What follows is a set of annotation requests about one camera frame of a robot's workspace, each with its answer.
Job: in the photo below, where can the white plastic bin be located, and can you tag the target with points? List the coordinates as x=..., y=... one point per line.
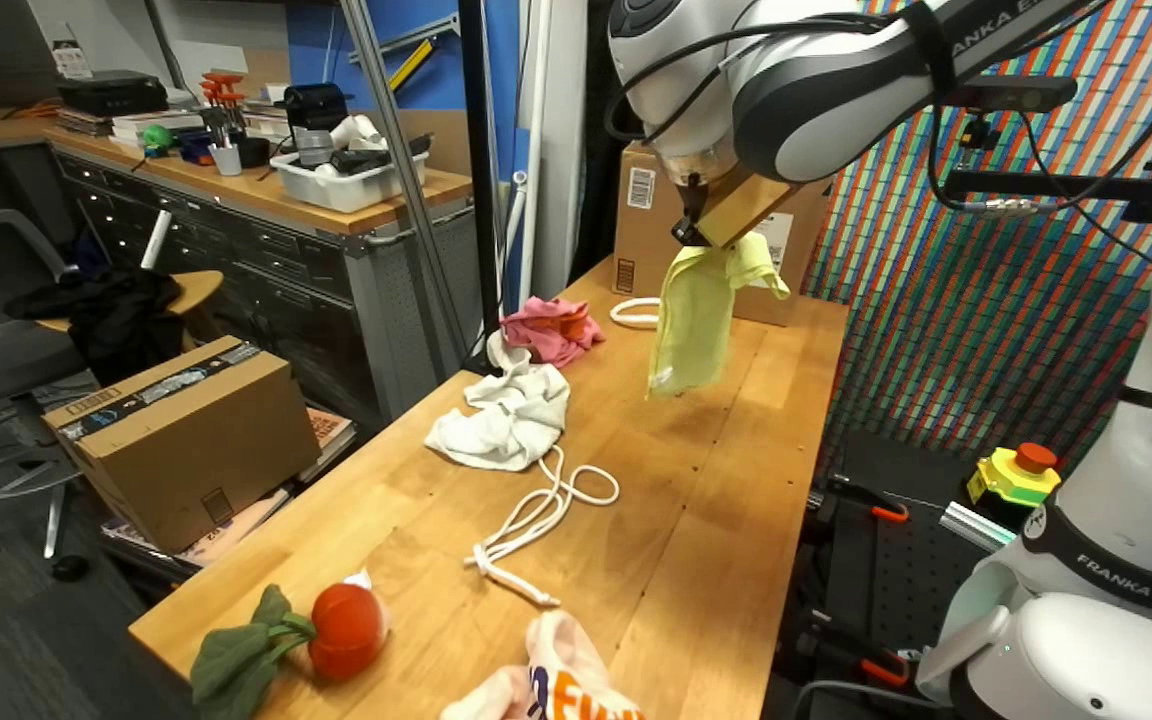
x=336, y=184

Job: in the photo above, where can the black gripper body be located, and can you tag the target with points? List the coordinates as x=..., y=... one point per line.
x=690, y=204

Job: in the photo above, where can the black stereo camera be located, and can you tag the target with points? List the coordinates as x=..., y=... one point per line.
x=1021, y=94

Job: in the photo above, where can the red radish plush toy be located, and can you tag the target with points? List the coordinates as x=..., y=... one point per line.
x=340, y=629

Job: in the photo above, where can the white cloth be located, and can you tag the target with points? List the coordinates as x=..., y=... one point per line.
x=502, y=421

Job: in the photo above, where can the peach shirt with orange print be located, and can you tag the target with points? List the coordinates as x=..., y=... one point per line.
x=560, y=673

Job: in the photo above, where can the yellow wrist camera mount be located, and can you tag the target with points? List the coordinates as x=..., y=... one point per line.
x=752, y=204

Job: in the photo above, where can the orange toy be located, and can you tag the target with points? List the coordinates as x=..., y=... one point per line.
x=223, y=85

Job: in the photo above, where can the wooden workbench with grey drawers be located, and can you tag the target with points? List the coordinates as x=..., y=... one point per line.
x=242, y=252

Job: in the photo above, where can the cardboard box with white label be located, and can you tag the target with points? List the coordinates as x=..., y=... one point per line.
x=643, y=222

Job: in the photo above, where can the black jacket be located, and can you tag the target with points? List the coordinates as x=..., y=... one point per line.
x=102, y=322

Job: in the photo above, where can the yellow-green cloth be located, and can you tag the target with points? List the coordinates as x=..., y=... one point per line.
x=698, y=322

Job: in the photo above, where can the black camera boom bar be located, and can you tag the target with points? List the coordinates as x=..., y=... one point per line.
x=1070, y=184

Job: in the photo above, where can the black flat box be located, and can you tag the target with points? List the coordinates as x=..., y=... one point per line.
x=116, y=94

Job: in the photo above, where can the cardboard box with printed tape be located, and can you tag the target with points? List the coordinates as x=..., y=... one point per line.
x=191, y=440

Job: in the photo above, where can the pink cloth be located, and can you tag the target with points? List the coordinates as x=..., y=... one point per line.
x=553, y=330

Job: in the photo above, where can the black vertical pole stand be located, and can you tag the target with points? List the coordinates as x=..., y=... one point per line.
x=476, y=160

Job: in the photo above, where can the yellow emergency stop button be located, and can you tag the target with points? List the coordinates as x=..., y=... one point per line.
x=1014, y=478

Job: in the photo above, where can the silver metal pole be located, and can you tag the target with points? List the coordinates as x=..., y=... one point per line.
x=399, y=160

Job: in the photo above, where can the colourful patterned backdrop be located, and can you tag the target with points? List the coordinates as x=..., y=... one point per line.
x=1003, y=334

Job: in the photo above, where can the wooden stool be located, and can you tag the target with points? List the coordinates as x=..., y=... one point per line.
x=201, y=284

